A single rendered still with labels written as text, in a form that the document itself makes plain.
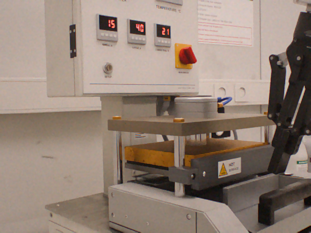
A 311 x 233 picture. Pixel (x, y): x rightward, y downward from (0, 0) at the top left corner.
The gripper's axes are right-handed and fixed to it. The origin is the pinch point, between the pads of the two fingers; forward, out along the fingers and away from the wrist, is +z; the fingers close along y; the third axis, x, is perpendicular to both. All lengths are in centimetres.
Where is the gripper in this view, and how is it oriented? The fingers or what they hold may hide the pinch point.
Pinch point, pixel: (283, 150)
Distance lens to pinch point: 60.9
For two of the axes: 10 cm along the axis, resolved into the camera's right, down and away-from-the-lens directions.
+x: 7.4, -0.5, 6.8
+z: -2.1, 9.3, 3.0
